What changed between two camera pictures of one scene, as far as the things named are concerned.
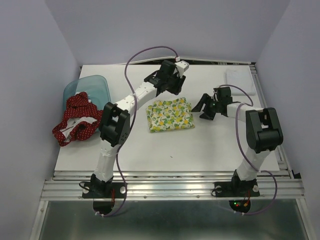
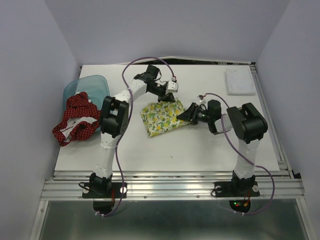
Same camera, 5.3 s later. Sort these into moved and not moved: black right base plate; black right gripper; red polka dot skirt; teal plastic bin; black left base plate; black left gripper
Moved: black right gripper; black left gripper
Not moved: black left base plate; black right base plate; teal plastic bin; red polka dot skirt
